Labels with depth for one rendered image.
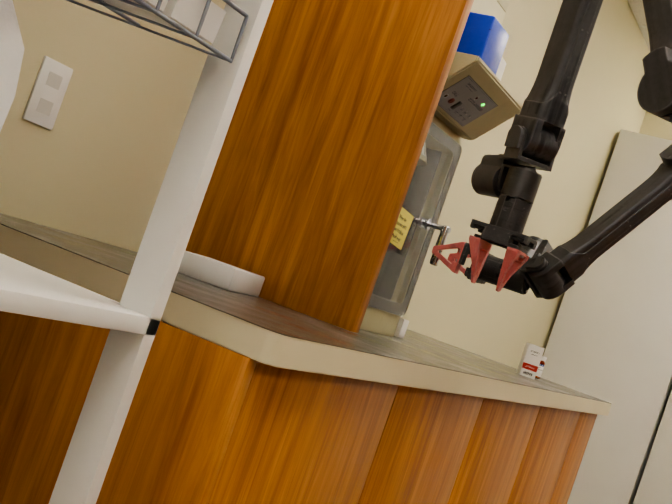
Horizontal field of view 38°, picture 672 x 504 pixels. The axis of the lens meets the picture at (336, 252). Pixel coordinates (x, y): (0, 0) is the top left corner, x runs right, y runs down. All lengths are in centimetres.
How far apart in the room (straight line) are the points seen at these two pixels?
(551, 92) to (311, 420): 67
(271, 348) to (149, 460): 21
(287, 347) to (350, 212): 69
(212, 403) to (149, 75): 93
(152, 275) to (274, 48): 103
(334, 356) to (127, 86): 84
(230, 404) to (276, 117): 90
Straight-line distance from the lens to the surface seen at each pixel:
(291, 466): 136
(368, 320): 204
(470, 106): 205
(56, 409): 133
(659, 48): 148
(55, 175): 184
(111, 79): 189
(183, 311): 122
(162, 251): 104
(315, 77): 194
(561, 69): 165
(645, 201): 205
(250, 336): 117
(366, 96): 187
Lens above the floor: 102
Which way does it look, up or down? 1 degrees up
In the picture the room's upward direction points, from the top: 19 degrees clockwise
